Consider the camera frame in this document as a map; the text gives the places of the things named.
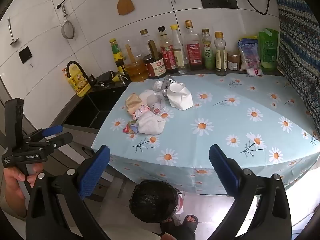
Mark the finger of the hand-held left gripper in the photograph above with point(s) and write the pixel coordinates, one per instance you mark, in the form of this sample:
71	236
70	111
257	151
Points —
53	130
62	139

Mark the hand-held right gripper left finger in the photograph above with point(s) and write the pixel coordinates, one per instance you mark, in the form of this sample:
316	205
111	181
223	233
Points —
96	173

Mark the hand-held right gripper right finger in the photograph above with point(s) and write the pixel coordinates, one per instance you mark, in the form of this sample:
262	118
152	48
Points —
223	171

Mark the colourful snack wrapper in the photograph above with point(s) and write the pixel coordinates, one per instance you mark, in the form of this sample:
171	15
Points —
130	127

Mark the waste bin with black bag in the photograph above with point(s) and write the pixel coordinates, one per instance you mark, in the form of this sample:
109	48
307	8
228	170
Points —
152	200

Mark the large white tissue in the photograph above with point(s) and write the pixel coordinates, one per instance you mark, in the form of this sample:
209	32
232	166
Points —
151	123

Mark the red white paper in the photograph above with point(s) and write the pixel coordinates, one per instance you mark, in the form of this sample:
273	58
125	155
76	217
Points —
140	111

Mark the brown paper bag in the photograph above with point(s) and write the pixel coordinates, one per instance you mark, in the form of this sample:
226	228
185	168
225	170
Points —
133	101

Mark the crushed white paper cup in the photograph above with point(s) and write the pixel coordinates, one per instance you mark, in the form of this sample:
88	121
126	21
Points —
180	97

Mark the small red white wrapper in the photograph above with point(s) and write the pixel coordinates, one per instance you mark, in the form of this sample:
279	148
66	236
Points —
156	110

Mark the thin white tissue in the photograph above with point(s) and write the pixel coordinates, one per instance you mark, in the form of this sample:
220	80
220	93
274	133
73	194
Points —
147	96

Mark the silver foil wrapper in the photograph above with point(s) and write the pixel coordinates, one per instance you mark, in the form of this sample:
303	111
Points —
168	81

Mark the clear plastic bag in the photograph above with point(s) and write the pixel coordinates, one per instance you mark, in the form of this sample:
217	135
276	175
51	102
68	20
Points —
157	85

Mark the person's left forearm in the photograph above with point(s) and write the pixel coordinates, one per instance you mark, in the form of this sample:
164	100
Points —
11	210

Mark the person's left hand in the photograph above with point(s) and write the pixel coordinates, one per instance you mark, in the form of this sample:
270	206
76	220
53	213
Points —
13	182

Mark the black kitchen sink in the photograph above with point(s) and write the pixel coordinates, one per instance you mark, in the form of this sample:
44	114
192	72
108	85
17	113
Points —
87	110

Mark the daisy print tablecloth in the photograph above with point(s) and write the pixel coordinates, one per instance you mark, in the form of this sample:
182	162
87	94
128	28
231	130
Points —
225	130

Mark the yellow dish soap bottle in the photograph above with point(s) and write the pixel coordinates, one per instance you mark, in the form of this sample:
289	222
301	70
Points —
78	83

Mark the person's foot in black sandal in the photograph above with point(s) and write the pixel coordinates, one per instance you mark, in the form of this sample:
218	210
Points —
191	221
167	223

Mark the black faucet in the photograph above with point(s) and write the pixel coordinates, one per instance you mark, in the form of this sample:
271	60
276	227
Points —
83	71

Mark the black plastic holder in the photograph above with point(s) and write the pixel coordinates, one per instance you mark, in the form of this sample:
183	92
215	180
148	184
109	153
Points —
105	78

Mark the metal soap pump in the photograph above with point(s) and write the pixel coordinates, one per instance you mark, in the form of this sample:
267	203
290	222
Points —
123	78

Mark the metal ladle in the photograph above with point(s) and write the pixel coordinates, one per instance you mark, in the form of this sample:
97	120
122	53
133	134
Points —
11	35

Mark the dark bottle with yellow label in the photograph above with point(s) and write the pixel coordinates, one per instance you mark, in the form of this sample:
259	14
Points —
116	55

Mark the metal mesh strainer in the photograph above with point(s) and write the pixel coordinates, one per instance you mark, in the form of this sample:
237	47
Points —
68	30

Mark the large clear cooking oil jug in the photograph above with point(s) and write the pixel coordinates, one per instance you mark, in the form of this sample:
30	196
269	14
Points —
136	68

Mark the small white red packet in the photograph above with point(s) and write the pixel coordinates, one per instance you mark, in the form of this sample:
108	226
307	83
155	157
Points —
254	71

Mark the small brown seasoning jar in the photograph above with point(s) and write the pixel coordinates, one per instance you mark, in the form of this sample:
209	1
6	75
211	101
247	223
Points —
233	62

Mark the clear bottle with cream label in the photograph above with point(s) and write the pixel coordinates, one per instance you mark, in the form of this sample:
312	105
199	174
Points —
220	56

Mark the dark soy sauce jug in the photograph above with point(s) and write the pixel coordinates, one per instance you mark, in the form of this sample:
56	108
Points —
156	67

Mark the white blue plastic seasoning bag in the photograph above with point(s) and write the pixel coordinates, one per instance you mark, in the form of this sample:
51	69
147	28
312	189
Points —
248	55

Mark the green label oil bottle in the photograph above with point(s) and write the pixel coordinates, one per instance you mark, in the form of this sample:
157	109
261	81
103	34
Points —
208	52

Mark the clear bottle with tan label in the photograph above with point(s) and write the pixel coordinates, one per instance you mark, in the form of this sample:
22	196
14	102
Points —
178	57

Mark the dark vinegar bottle red label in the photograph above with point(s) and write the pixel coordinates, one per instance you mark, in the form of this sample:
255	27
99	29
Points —
193	51

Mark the green refill pouch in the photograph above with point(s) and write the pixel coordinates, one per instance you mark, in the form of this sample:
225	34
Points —
268	50

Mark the blue patterned curtain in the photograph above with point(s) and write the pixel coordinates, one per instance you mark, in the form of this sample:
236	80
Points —
300	42

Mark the small black wall box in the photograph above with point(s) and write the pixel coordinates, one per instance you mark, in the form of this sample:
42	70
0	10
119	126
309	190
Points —
25	54

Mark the black wall socket panel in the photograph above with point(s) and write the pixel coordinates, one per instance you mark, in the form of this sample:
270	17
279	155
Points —
218	0

